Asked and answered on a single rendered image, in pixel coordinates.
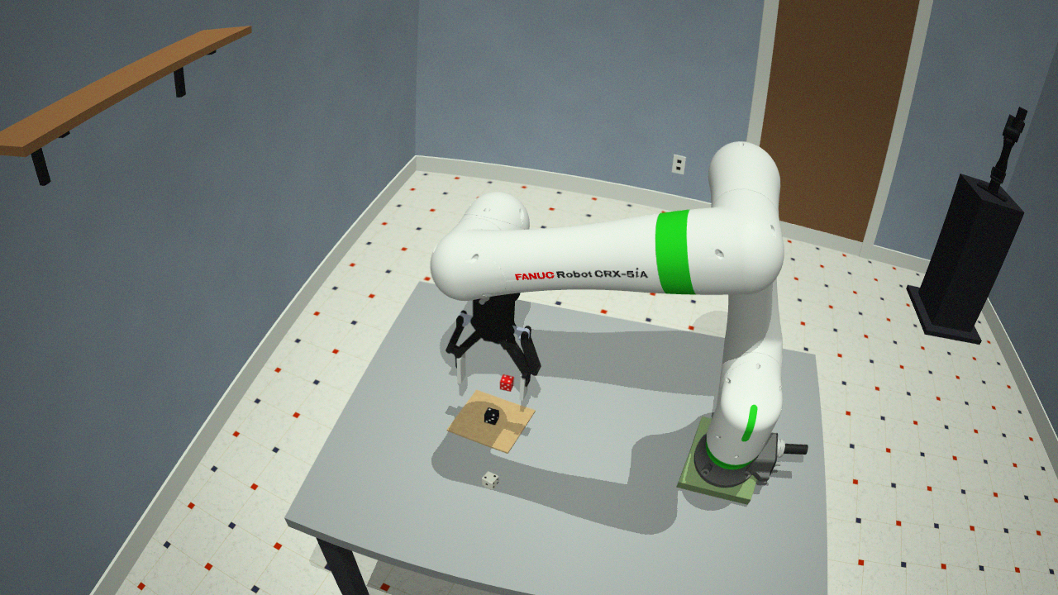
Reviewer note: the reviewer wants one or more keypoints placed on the tan mat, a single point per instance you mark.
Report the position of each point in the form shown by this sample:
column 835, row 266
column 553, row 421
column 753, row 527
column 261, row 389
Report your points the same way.
column 470, row 424

